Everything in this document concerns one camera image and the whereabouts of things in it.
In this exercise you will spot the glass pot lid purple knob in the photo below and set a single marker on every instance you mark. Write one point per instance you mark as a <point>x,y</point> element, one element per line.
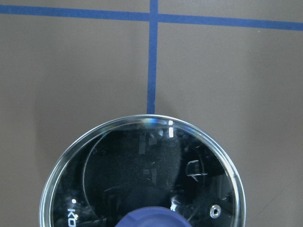
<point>144,171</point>

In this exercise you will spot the brown paper table cover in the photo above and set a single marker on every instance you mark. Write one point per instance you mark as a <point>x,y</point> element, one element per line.
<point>233,68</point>

